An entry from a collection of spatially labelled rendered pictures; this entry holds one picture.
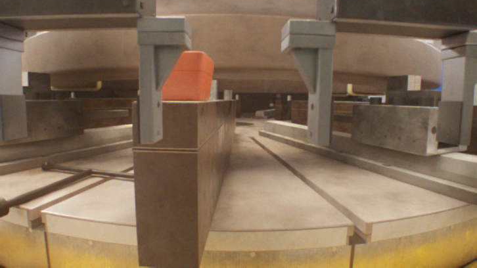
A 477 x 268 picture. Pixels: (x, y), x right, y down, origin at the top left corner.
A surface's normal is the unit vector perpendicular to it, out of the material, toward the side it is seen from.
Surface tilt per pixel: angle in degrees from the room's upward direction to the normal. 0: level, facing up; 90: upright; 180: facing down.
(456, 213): 90
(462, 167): 72
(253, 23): 90
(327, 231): 90
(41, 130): 90
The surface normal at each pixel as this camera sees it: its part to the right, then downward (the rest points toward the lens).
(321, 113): 0.03, 0.08
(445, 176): -0.93, 0.01
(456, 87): -1.00, -0.01
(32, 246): -0.23, 0.07
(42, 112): 0.91, 0.04
